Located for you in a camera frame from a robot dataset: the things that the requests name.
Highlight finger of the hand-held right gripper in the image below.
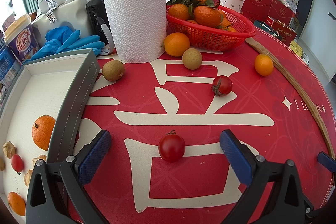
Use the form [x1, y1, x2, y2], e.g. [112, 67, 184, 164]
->
[304, 197, 324, 218]
[317, 151, 336, 172]

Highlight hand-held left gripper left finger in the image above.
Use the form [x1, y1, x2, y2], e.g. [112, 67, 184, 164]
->
[25, 130, 112, 224]

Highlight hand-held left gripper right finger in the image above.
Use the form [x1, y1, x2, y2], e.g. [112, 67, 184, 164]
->
[219, 130, 307, 224]

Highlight large orange tangerine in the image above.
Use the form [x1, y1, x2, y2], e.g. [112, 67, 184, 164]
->
[7, 192, 26, 216]
[32, 115, 56, 151]

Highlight red cherry tomato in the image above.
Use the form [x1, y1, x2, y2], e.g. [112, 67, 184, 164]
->
[10, 154, 25, 175]
[158, 130, 186, 163]
[211, 76, 233, 97]

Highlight grey tray with white lining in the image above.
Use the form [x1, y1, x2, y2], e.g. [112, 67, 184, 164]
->
[0, 48, 100, 214]

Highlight brown kiwi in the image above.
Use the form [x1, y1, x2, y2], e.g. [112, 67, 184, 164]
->
[102, 60, 125, 82]
[182, 48, 203, 70]

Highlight small smooth orange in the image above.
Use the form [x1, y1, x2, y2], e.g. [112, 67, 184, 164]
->
[163, 32, 191, 57]
[254, 54, 274, 77]

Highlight red printed table mat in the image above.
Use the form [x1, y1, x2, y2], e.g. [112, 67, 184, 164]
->
[67, 22, 336, 224]

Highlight long wooden stick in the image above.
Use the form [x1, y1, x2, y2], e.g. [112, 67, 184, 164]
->
[245, 38, 336, 160]

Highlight yellow green carton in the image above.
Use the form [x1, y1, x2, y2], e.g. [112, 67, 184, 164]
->
[289, 40, 311, 64]

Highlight blue rubber gloves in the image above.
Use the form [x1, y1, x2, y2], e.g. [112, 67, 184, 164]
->
[24, 26, 105, 64]

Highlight red plastic basket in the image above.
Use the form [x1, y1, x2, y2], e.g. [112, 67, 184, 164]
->
[166, 4, 256, 51]

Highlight blue snack box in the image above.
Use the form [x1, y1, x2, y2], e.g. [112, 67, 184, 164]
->
[0, 46, 23, 88]

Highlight dark green gift box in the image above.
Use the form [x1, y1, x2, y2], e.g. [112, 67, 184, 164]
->
[253, 20, 279, 37]

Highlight purple milk tea cup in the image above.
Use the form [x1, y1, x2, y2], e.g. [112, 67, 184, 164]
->
[4, 14, 40, 62]

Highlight white paper towel roll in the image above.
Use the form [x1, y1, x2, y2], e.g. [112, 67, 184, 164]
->
[103, 0, 168, 64]

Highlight pile of leafy tangerines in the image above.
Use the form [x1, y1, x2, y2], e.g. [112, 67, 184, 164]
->
[167, 0, 238, 33]

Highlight white ceramic container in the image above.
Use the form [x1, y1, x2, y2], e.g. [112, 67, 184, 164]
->
[31, 0, 91, 48]

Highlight black portable speaker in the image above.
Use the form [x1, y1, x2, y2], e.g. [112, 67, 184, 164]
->
[86, 0, 116, 54]

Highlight white paper cup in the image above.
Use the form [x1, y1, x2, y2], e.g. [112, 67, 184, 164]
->
[219, 0, 246, 14]

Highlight large red gift box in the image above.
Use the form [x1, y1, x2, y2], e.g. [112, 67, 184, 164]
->
[240, 0, 273, 21]

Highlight red gift box with handle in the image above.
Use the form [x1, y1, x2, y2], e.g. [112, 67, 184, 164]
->
[266, 15, 298, 46]

